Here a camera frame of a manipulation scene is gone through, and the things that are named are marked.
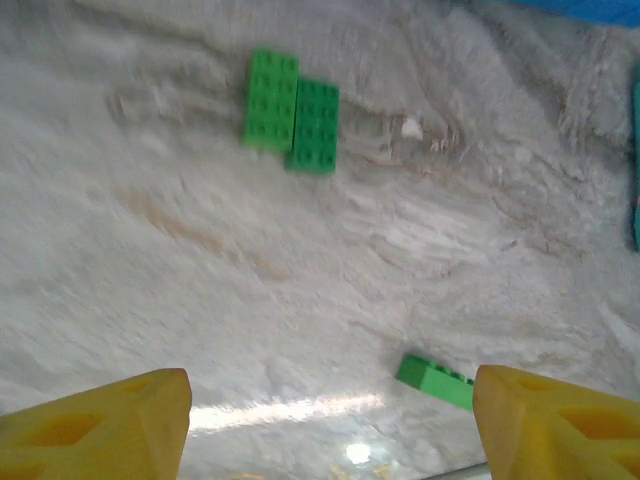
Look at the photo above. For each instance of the finger of the light blue right gripper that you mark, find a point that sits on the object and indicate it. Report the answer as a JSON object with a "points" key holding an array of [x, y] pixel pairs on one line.
{"points": [[635, 150]]}

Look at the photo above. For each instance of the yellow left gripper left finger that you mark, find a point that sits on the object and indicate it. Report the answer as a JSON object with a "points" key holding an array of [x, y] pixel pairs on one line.
{"points": [[100, 435]]}

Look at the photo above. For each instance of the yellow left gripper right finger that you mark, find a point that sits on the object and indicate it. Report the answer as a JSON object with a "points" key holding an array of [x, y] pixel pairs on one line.
{"points": [[560, 440]]}

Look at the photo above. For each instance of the long green lego brick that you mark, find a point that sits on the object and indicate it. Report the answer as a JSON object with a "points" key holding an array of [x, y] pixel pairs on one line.
{"points": [[440, 385]]}

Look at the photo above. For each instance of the blue three-compartment plastic bin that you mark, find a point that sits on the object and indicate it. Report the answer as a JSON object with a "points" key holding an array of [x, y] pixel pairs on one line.
{"points": [[600, 9]]}

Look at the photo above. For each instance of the dark green flat lego brick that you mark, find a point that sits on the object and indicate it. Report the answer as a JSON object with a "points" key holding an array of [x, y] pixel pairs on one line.
{"points": [[315, 127]]}

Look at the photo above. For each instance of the light green flat lego brick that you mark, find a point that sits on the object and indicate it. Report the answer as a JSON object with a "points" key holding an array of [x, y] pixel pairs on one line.
{"points": [[270, 100]]}

